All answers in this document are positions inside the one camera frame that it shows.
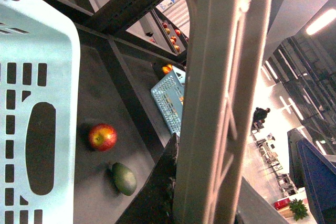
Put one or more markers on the light blue plastic basket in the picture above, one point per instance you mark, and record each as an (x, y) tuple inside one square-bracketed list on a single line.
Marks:
[(49, 171)]

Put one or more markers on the red yellow apple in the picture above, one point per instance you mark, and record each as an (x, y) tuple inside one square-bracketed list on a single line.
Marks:
[(102, 137)]

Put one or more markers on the person in background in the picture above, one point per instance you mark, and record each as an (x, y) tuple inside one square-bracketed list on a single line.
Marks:
[(259, 117)]

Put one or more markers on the blue crate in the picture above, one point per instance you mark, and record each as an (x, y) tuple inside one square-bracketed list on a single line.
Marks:
[(168, 95)]

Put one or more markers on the green mango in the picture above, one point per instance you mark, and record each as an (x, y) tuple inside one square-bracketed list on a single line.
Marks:
[(124, 179)]

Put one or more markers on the black metal shelf frame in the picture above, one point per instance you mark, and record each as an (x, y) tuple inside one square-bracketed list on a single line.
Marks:
[(132, 48)]

